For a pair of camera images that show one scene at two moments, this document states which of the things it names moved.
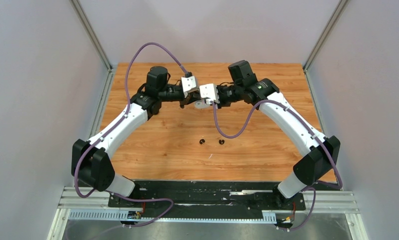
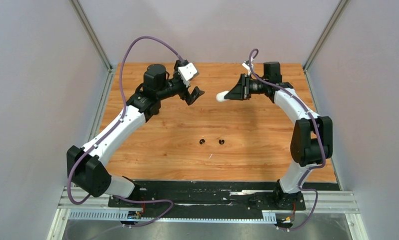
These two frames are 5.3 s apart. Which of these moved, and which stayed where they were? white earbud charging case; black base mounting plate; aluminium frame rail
Moved: white earbud charging case
Stayed: black base mounting plate; aluminium frame rail
